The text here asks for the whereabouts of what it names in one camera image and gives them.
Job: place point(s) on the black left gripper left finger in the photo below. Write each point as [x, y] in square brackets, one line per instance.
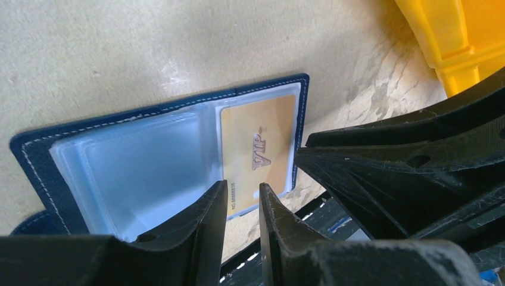
[184, 250]

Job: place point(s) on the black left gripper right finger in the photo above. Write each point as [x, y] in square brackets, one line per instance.
[293, 253]

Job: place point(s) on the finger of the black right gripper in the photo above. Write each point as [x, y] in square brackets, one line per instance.
[451, 189]
[469, 109]

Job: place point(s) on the orange card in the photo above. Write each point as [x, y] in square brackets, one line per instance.
[257, 142]

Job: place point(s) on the yellow plastic bin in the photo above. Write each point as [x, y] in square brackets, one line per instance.
[463, 41]

